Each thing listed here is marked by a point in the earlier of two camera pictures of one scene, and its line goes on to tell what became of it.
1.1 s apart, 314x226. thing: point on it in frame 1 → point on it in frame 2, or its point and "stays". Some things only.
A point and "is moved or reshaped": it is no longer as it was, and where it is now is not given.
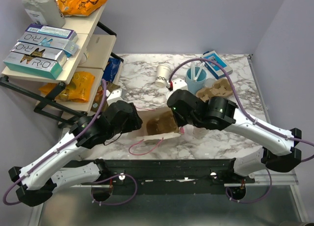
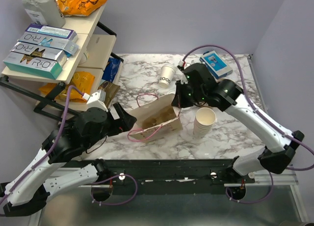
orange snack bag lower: (77, 90) stays
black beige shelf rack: (70, 95) stays
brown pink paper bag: (157, 124) is moved or reshaped
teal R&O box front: (33, 64) stays
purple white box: (52, 31) stays
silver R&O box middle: (40, 50) stays
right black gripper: (181, 122) → (178, 101)
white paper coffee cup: (163, 71) is moved or reshaped
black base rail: (179, 177) stays
